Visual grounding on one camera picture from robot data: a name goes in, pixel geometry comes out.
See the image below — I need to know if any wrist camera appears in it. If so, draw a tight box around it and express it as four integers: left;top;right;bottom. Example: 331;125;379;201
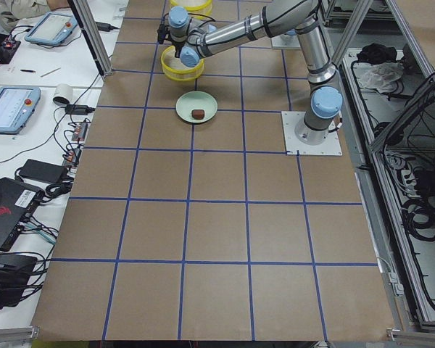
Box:
157;24;169;44

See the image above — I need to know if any far blue teach pendant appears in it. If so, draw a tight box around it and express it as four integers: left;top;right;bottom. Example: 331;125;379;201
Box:
25;12;78;47

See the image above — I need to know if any light green plate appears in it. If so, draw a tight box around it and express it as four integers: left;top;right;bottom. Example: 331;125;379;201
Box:
175;91;218;123

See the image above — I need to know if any yellow steamer layer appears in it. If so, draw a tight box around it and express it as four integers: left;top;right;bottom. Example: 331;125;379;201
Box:
160;46;204;82
169;0;212;17

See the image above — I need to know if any small black adapter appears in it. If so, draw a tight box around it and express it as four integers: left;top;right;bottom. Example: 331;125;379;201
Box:
65;104;95;115

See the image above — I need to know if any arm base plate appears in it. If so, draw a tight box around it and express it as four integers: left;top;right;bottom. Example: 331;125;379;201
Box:
271;34;301;50
281;111;342;157

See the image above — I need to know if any brown bun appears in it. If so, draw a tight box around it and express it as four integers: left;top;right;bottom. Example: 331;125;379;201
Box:
191;109;206;120

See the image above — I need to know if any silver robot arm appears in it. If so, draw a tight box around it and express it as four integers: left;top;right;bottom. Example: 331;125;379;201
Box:
157;0;343;146

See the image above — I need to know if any blue teach pendant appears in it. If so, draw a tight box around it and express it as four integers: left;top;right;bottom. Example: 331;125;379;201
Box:
0;86;41;135
25;12;78;47

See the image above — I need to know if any aluminium frame post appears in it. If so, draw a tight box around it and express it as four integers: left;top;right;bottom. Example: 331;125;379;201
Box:
68;0;112;79

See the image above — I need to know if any white paper roll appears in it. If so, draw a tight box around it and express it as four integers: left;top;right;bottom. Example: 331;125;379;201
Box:
52;83;73;107

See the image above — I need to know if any black power adapter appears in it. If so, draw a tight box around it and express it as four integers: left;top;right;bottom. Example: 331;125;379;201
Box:
18;159;68;183

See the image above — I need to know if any black red computer box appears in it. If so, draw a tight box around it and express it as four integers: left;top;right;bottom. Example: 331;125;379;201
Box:
0;178;44;252

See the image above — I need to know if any near blue teach pendant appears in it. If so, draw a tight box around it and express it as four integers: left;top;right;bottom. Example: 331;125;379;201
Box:
0;86;41;135

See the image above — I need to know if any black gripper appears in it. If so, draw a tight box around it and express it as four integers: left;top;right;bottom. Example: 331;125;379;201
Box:
173;41;183;58

